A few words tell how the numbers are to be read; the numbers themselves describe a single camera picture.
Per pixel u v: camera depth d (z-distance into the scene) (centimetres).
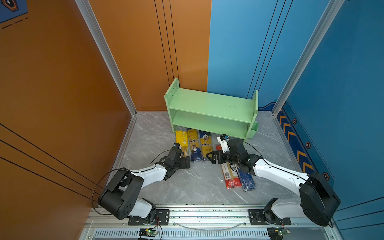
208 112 83
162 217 74
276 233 70
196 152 94
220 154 73
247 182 81
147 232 71
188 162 84
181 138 102
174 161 71
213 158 74
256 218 72
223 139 74
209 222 73
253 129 97
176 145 83
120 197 43
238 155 63
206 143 99
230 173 85
